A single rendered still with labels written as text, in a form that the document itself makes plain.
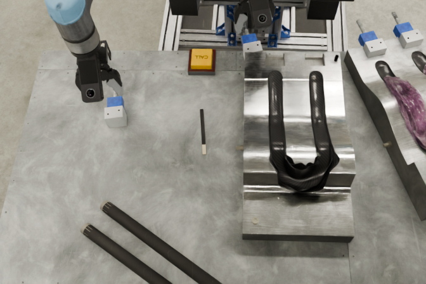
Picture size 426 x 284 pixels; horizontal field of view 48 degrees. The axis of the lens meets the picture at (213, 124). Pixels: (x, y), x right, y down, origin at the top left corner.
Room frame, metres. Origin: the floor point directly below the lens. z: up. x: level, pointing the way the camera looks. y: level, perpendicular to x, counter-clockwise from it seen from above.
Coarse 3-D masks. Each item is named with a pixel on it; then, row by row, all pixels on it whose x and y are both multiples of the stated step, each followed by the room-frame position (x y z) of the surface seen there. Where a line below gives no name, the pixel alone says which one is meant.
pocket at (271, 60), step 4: (268, 56) 0.77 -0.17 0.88; (272, 56) 0.77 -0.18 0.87; (276, 56) 0.76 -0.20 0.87; (280, 56) 0.76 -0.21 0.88; (284, 56) 0.76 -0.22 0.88; (268, 60) 0.76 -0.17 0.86; (272, 60) 0.76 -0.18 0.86; (276, 60) 0.76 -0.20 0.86; (280, 60) 0.76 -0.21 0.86; (284, 60) 0.75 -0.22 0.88; (268, 64) 0.75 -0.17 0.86; (272, 64) 0.75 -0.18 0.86; (276, 64) 0.75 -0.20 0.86; (280, 64) 0.75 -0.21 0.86; (284, 64) 0.74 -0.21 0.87
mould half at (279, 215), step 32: (256, 64) 0.74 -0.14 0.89; (288, 64) 0.72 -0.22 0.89; (256, 96) 0.64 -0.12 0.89; (288, 96) 0.63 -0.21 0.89; (256, 128) 0.54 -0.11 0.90; (288, 128) 0.53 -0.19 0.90; (256, 160) 0.43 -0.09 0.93; (352, 160) 0.41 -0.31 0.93; (256, 192) 0.38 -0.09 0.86; (288, 192) 0.37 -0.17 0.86; (320, 192) 0.36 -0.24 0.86; (256, 224) 0.30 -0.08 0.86; (288, 224) 0.30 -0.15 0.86; (320, 224) 0.29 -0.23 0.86; (352, 224) 0.28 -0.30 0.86
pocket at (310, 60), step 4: (308, 56) 0.75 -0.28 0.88; (312, 56) 0.75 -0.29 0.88; (316, 56) 0.75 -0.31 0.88; (320, 56) 0.75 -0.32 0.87; (324, 56) 0.74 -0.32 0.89; (308, 60) 0.75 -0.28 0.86; (312, 60) 0.75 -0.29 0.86; (316, 60) 0.74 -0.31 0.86; (320, 60) 0.74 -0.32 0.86; (324, 60) 0.73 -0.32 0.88; (308, 64) 0.74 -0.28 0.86; (312, 64) 0.73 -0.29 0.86; (316, 64) 0.73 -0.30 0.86; (320, 64) 0.73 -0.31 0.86; (324, 64) 0.72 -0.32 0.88
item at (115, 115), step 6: (114, 96) 0.72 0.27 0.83; (120, 96) 0.71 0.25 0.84; (108, 102) 0.70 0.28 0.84; (114, 102) 0.69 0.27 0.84; (120, 102) 0.69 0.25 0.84; (108, 108) 0.67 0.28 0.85; (114, 108) 0.67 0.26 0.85; (120, 108) 0.66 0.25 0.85; (108, 114) 0.65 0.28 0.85; (114, 114) 0.65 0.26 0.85; (120, 114) 0.65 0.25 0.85; (108, 120) 0.64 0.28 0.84; (114, 120) 0.64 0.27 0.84; (120, 120) 0.64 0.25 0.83; (126, 120) 0.65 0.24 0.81; (108, 126) 0.64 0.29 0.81; (114, 126) 0.64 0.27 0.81; (120, 126) 0.64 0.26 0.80
